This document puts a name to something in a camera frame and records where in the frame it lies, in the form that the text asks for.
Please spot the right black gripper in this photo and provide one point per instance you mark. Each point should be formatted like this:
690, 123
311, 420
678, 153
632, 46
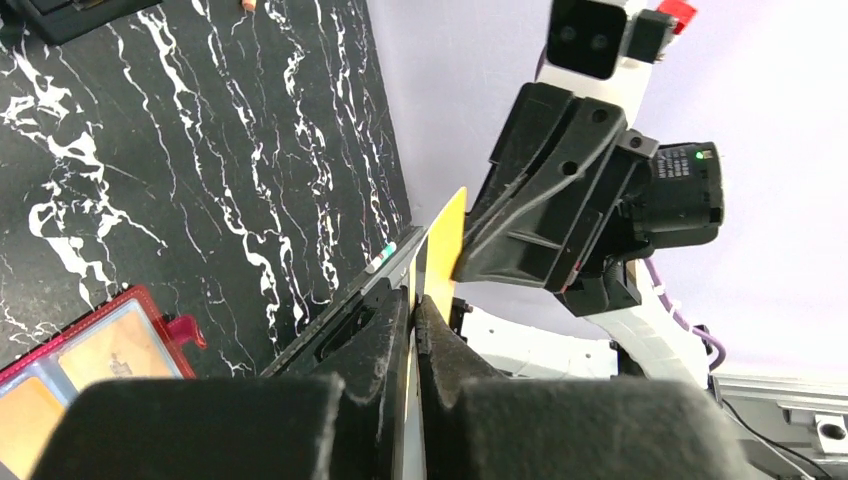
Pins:
571, 197

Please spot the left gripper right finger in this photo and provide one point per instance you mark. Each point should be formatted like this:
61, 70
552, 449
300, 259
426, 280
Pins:
480, 424

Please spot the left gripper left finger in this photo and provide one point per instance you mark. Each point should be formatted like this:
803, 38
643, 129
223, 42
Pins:
342, 420

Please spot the gold credit card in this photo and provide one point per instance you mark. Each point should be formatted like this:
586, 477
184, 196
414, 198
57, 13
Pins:
443, 247
29, 414
127, 346

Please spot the red card holder wallet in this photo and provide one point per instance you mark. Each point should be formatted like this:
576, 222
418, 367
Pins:
174, 333

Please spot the black plastic card tray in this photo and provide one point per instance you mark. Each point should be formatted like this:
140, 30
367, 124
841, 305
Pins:
56, 22

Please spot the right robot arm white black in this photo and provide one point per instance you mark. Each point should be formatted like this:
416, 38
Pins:
651, 338

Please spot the green white marker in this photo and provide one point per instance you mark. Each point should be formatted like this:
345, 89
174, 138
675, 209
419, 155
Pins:
375, 264

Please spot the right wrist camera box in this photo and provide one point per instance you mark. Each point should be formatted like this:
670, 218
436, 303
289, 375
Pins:
591, 37

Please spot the aluminium frame rail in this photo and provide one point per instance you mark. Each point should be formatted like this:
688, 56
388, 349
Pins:
791, 427

